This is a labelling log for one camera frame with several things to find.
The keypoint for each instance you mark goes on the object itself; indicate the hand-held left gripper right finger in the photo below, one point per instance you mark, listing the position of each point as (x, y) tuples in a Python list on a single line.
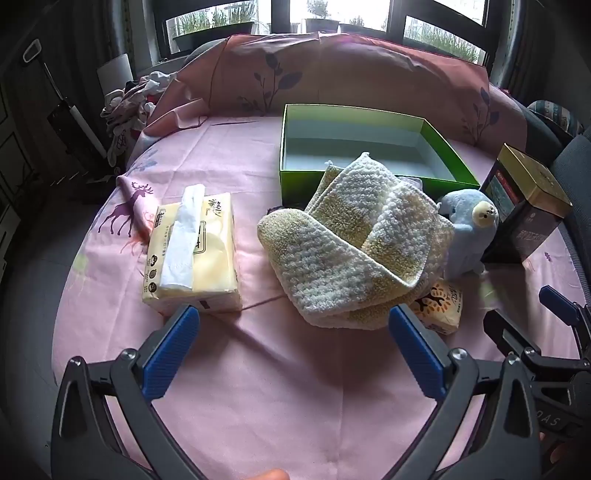
[(418, 355)]

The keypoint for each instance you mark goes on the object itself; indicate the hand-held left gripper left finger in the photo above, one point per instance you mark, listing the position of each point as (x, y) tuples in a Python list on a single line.
[(171, 355)]

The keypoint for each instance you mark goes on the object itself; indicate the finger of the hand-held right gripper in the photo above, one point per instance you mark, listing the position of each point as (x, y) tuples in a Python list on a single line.
[(508, 330), (558, 302)]

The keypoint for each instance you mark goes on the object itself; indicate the small tree print tissue pack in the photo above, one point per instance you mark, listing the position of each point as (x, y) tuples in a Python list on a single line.
[(438, 304)]

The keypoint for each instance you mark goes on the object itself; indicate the dark tin with gold lid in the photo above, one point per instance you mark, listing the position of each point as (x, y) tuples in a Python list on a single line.
[(526, 221)]

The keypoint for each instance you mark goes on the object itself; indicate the blue plush elephant toy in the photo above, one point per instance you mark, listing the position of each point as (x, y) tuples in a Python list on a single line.
[(466, 240)]

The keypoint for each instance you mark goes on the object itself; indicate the cream knitted towel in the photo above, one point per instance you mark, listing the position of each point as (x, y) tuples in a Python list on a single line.
[(346, 240)]

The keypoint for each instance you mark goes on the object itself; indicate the green cardboard box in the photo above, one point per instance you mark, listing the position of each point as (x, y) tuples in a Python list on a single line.
[(298, 184)]

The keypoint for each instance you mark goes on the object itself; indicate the person's left hand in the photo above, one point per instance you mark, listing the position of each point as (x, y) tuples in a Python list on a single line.
[(270, 475)]

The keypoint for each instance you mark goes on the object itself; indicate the yellow tissue pack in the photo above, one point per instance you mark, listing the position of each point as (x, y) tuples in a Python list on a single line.
[(212, 258)]

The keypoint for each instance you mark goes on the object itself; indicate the pink printed bedsheet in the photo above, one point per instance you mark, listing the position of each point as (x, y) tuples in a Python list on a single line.
[(277, 369)]

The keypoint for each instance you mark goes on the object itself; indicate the dark grey sofa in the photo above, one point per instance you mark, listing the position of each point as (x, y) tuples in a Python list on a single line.
[(572, 157)]

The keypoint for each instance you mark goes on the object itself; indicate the striped cushion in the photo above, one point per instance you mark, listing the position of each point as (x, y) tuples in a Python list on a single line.
[(558, 117)]

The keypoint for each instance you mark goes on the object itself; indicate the pile of white clothes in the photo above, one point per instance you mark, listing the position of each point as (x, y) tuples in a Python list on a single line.
[(134, 106)]

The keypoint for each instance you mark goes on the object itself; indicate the dark curtain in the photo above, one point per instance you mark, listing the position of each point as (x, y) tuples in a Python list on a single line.
[(521, 46)]

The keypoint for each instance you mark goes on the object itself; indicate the white stick vacuum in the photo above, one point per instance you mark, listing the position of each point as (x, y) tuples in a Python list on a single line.
[(69, 101)]

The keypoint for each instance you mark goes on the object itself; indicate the dark planter with tall grass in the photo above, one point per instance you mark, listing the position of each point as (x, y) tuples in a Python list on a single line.
[(443, 46)]

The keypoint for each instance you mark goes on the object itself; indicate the white cylinder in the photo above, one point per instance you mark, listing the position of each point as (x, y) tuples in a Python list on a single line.
[(115, 71)]

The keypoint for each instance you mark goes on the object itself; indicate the long dark grass planter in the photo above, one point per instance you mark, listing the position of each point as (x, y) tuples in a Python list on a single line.
[(217, 34)]

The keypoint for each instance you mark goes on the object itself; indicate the low grey planter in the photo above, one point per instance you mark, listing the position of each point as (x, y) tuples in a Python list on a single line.
[(362, 28)]

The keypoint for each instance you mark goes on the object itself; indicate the grey pot with small tree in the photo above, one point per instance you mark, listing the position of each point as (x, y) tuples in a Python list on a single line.
[(321, 25)]

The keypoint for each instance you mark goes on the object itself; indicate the black window frame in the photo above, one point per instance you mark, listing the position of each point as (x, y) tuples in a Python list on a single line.
[(284, 14)]

